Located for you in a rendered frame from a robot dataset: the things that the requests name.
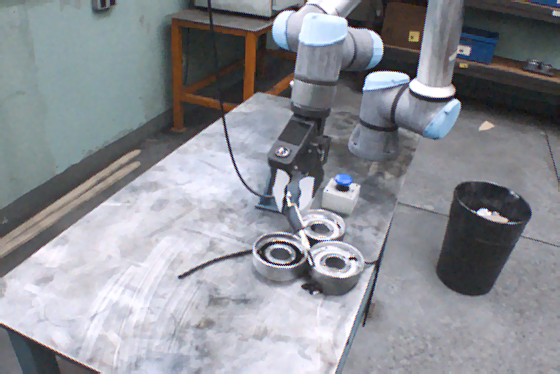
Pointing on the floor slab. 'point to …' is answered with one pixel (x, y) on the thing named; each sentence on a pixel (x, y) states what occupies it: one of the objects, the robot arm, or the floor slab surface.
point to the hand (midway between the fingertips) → (290, 210)
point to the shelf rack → (500, 69)
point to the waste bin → (480, 236)
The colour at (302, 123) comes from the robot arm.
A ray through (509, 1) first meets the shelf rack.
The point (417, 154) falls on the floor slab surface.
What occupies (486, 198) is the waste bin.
